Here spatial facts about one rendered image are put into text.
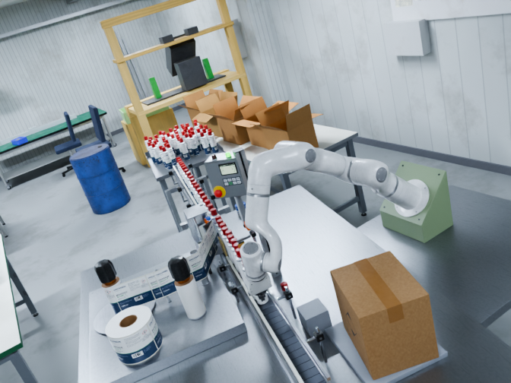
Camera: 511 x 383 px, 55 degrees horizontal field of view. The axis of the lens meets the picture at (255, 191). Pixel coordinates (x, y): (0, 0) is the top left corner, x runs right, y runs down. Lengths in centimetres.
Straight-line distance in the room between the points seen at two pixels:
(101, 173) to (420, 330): 505
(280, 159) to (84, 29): 877
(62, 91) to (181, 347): 856
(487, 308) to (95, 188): 509
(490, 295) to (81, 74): 918
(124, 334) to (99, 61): 869
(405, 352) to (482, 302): 45
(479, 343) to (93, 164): 510
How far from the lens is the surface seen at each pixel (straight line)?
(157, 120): 778
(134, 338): 213
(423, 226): 243
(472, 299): 213
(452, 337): 197
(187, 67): 705
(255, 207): 188
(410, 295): 170
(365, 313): 165
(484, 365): 188
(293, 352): 194
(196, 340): 217
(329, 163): 205
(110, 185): 636
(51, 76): 1032
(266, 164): 187
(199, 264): 242
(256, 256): 189
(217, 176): 224
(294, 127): 387
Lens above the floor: 217
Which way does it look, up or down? 23 degrees down
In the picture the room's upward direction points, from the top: 17 degrees counter-clockwise
